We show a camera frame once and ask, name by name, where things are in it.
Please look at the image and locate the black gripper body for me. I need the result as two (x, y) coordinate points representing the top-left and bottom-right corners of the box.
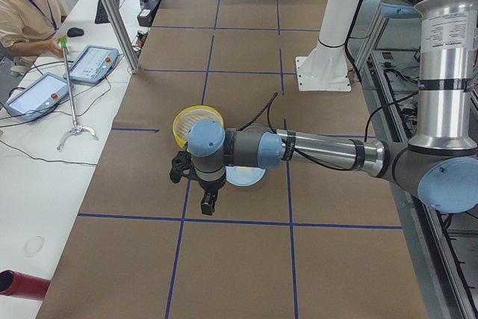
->
(196, 169), (226, 199)

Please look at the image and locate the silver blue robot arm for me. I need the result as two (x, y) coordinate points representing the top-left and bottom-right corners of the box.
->
(170, 0), (477, 215)

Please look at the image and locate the yellow bamboo steamer basket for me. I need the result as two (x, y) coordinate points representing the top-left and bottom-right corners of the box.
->
(173, 105), (224, 149)

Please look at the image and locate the light blue plate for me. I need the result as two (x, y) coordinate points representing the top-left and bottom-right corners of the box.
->
(226, 167), (265, 187)

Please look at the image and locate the brown paper table cover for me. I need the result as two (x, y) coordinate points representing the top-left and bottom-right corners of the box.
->
(38, 0), (427, 318)

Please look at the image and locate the far teach pendant tablet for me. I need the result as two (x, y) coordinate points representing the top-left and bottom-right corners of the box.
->
(69, 45), (120, 85)

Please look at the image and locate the teach pendant tablet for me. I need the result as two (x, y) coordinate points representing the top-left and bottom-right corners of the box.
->
(5, 72), (70, 122)
(69, 45), (120, 85)

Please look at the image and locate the black box device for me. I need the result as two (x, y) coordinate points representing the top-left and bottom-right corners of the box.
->
(137, 0), (161, 28)

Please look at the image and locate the near teach pendant tablet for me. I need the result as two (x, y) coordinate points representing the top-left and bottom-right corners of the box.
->
(5, 72), (70, 122)

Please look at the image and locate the black keyboard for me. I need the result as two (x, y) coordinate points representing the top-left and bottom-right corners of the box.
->
(94, 0), (122, 25)

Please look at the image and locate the metal reacher grabber stick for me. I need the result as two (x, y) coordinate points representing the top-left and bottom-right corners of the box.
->
(57, 37), (99, 151)

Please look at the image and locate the black computer mouse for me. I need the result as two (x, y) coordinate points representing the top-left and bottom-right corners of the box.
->
(66, 27), (84, 37)

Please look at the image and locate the red cylinder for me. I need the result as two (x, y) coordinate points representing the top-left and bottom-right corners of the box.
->
(1, 270), (50, 300)

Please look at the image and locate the seated man beige shirt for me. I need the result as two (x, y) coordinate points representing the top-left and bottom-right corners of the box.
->
(1, 0), (66, 65)

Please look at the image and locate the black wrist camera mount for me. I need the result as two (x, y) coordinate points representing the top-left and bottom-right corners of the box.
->
(170, 150), (199, 184)

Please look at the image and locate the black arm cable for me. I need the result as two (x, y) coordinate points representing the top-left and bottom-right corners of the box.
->
(238, 91), (412, 175)

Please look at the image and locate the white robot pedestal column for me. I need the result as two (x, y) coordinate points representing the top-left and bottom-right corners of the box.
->
(296, 0), (361, 92)

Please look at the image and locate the aluminium side frame rail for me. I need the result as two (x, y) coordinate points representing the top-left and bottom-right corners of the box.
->
(350, 4), (478, 319)

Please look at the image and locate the aluminium frame post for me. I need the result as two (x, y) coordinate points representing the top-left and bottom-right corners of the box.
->
(102, 0), (140, 74)

